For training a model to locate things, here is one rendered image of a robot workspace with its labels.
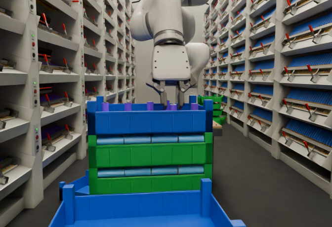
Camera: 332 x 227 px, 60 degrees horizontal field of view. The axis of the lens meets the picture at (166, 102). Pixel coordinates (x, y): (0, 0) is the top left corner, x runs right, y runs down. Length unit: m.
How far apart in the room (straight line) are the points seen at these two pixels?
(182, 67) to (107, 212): 0.39
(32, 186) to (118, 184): 0.66
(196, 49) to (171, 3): 0.70
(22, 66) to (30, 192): 0.51
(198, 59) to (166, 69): 0.77
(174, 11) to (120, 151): 0.40
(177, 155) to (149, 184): 0.10
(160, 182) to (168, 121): 0.15
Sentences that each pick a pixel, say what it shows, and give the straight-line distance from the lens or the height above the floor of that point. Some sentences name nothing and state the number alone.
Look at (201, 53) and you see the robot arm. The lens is 1.50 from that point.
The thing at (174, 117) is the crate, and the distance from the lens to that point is 0.69.
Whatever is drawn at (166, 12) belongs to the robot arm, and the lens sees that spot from 0.81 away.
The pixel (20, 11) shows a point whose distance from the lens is 1.28.
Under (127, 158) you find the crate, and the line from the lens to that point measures 0.71.
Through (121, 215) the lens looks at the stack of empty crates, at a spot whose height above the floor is 0.25.
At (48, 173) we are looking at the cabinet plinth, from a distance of 1.61.
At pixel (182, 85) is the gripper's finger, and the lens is 0.74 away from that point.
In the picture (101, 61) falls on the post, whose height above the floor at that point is 0.67.
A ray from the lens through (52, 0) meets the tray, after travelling 1.58.
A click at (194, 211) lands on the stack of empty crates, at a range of 0.66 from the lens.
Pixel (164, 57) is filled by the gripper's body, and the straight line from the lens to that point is 0.76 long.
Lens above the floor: 0.54
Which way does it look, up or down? 5 degrees down
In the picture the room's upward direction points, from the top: straight up
